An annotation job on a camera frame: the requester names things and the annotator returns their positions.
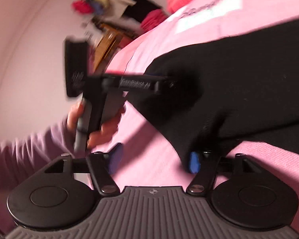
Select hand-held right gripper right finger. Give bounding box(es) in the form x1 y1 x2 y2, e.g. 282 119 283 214
186 150 263 197

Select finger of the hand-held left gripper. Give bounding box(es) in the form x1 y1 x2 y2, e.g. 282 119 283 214
152 75 181 95

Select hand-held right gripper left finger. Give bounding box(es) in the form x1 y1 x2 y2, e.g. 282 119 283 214
43 142 123 197

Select black pants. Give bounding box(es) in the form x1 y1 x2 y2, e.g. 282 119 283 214
126 17 299 175

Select person's left forearm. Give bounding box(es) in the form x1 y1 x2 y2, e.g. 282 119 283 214
0 118 77 193

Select person's left hand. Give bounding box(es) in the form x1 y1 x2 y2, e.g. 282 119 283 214
67 99 127 150

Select pink printed bed sheet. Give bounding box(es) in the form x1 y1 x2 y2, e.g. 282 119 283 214
86 0 299 198

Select stack of red folded clothes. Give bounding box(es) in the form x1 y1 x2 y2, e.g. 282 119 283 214
141 9 170 31

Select hanging clothes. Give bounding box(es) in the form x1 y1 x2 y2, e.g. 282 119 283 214
71 0 150 24

